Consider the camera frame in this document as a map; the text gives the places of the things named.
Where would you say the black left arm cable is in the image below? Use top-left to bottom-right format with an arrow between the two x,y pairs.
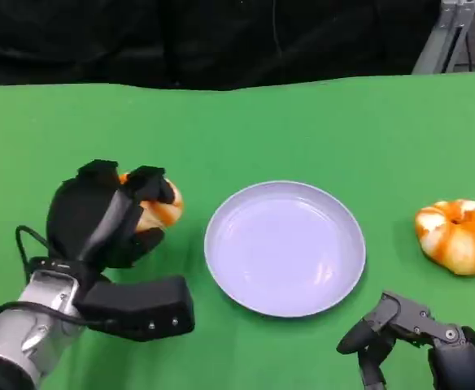
0,225 -> 119,328

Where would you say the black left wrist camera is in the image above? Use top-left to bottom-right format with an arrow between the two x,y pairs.
73,275 -> 196,343

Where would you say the orange and white bread roll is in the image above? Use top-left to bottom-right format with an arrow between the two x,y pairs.
116,172 -> 185,234
414,198 -> 475,276

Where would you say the lilac plate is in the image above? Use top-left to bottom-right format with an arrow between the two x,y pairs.
203,180 -> 366,318

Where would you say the grey metal frame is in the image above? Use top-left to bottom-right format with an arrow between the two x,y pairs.
411,0 -> 475,75

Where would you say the green table cloth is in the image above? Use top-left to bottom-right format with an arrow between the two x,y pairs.
0,68 -> 475,390

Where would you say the black backdrop curtain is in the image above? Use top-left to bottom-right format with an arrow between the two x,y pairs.
0,0 -> 444,91

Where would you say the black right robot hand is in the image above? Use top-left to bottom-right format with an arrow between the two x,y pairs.
336,290 -> 475,390

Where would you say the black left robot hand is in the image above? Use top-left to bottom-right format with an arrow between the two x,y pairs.
46,159 -> 174,283

